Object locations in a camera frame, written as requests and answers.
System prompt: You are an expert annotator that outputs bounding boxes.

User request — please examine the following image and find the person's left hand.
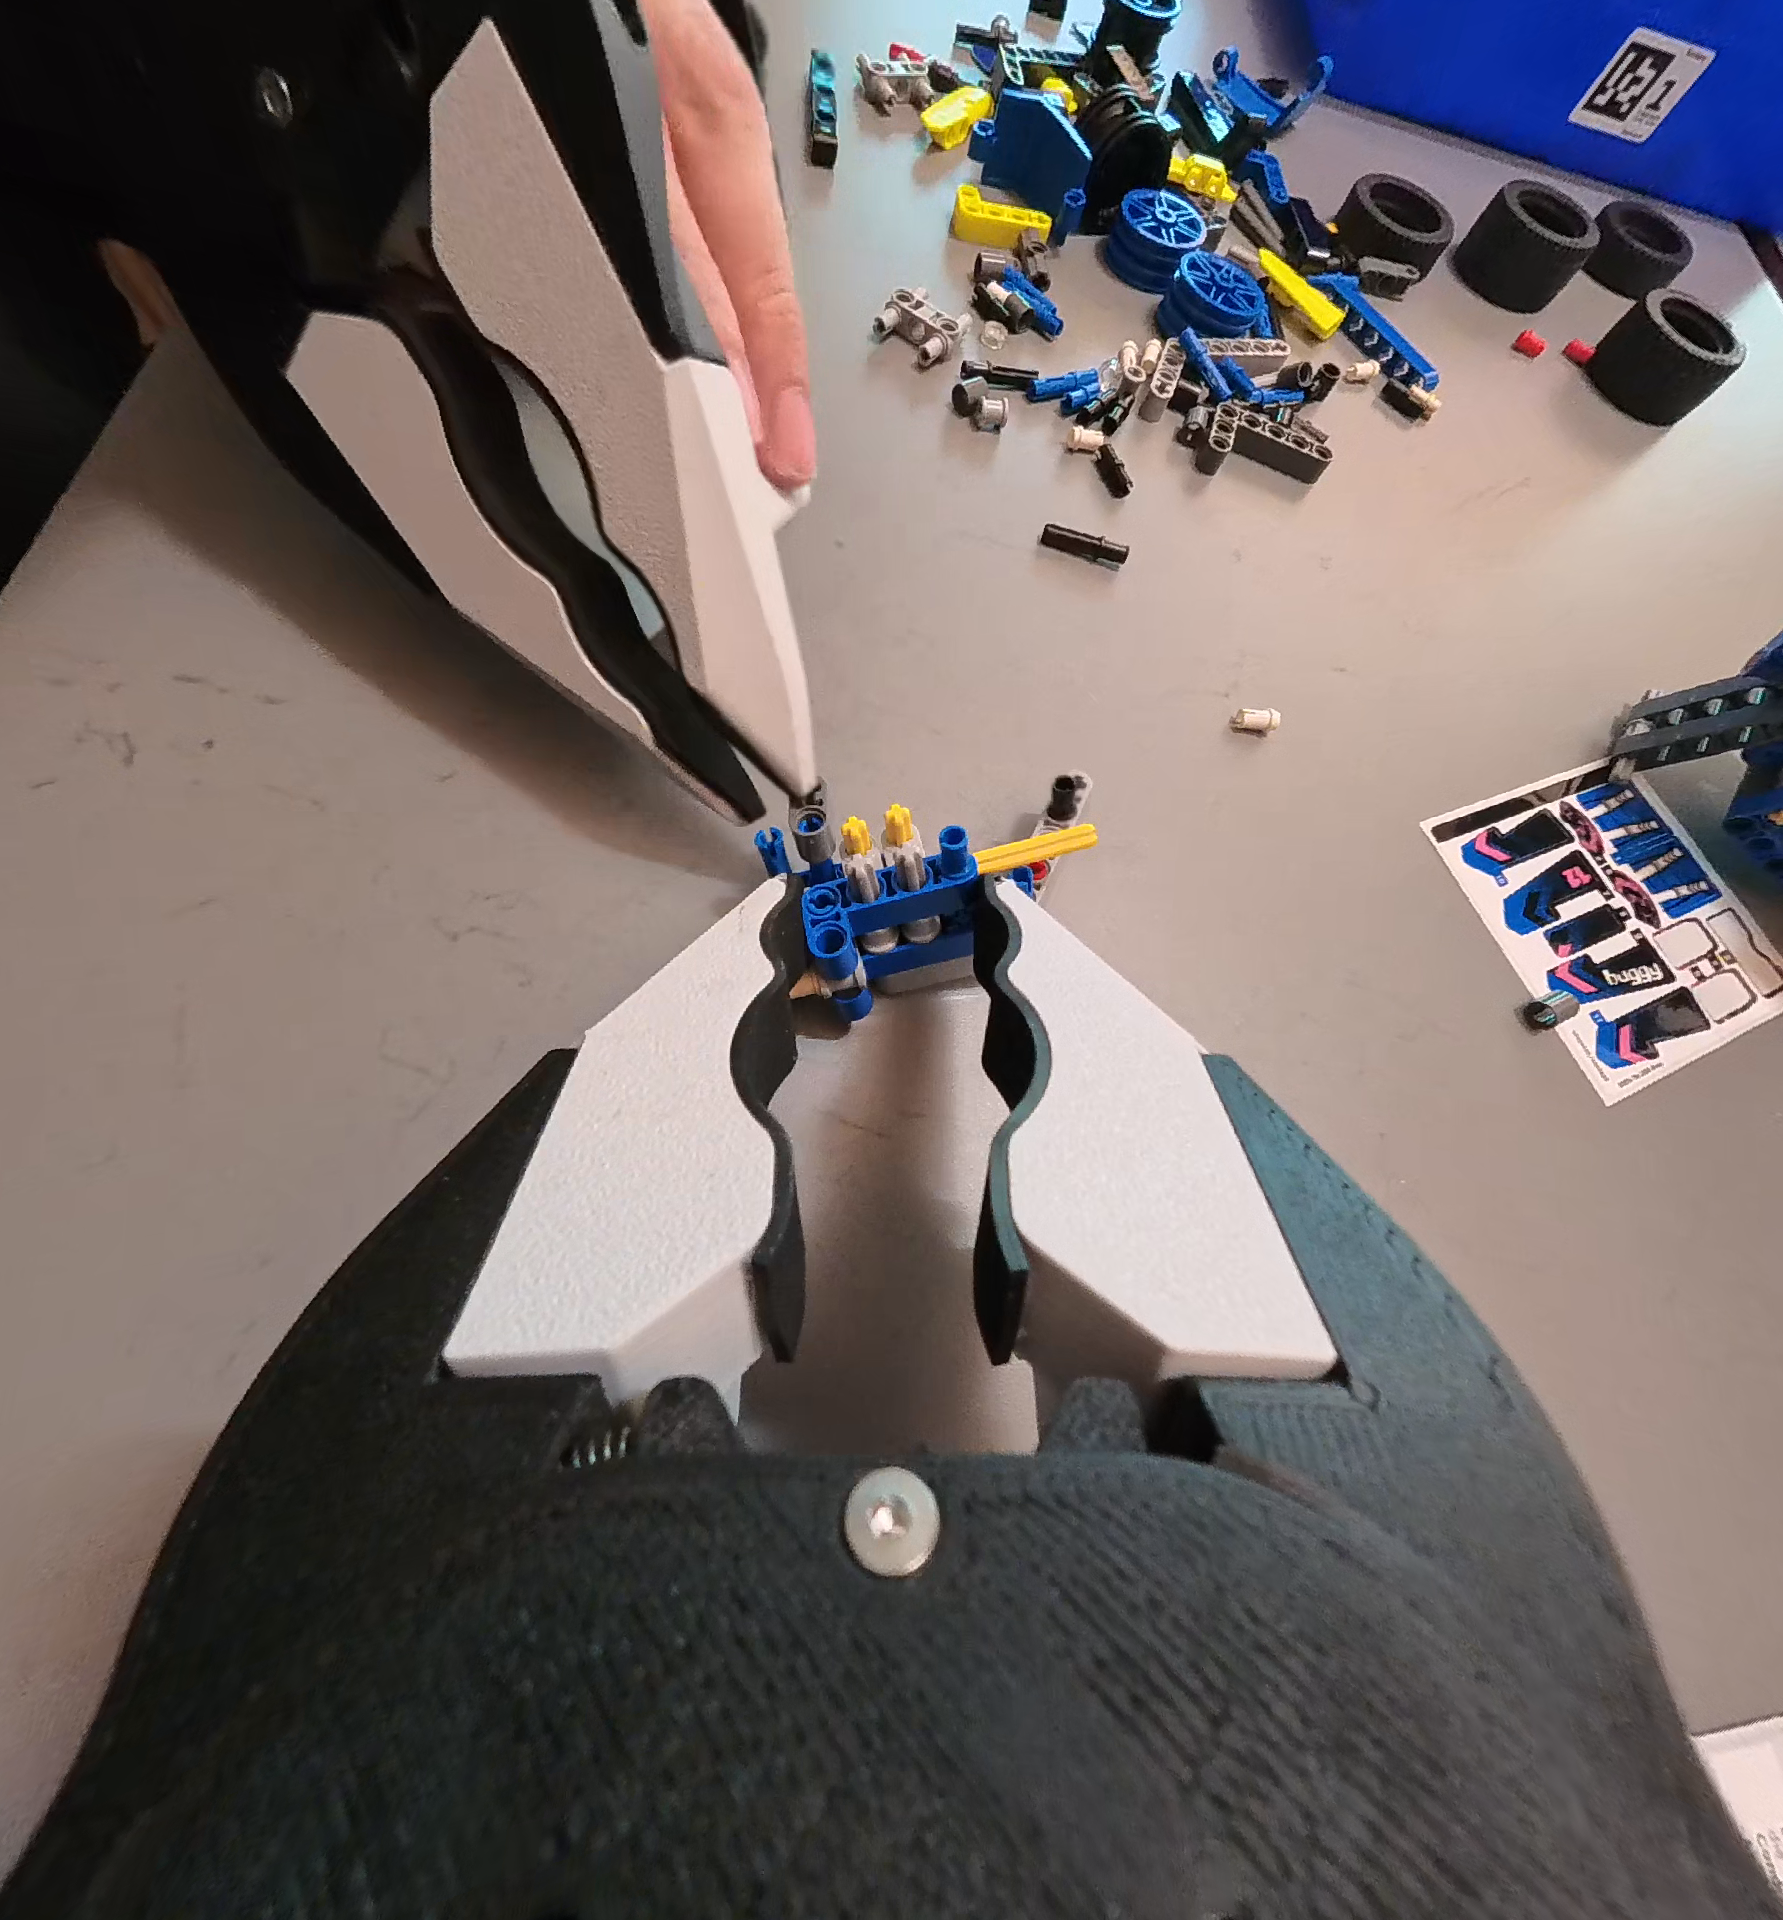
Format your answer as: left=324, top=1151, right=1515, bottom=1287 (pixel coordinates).
left=634, top=0, right=818, bottom=486

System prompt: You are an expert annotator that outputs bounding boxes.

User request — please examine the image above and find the black rubber toy tire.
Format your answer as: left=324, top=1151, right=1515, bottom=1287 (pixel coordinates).
left=1585, top=288, right=1747, bottom=426
left=1581, top=198, right=1697, bottom=302
left=1449, top=180, right=1601, bottom=315
left=1334, top=173, right=1457, bottom=282

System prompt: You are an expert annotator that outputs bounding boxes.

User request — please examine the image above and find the person's black clothing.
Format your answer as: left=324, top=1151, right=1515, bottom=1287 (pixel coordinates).
left=0, top=194, right=204, bottom=692

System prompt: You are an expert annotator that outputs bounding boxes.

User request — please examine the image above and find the blue plastic bin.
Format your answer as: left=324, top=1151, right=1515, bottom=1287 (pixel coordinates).
left=1252, top=0, right=1783, bottom=242

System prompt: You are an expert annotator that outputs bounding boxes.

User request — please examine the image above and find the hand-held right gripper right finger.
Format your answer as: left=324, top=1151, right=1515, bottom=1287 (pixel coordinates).
left=976, top=877, right=1344, bottom=1428

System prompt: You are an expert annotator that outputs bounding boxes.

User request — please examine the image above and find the sticker sheet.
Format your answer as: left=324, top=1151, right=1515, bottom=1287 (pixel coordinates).
left=1419, top=756, right=1783, bottom=1108

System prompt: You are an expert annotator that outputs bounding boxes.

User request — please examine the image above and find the blue toy brick engine assembly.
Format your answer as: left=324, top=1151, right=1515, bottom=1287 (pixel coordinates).
left=754, top=773, right=1104, bottom=1027

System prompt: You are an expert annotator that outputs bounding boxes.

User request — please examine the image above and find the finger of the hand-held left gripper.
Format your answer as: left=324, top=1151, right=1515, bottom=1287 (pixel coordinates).
left=426, top=15, right=822, bottom=801
left=286, top=306, right=768, bottom=828

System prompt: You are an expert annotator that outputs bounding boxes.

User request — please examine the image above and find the pile of loose toy bricks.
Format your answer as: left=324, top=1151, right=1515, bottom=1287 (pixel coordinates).
left=806, top=0, right=1445, bottom=498

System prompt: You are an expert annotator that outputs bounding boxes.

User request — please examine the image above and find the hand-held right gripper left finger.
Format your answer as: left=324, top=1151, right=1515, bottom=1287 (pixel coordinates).
left=442, top=875, right=808, bottom=1428

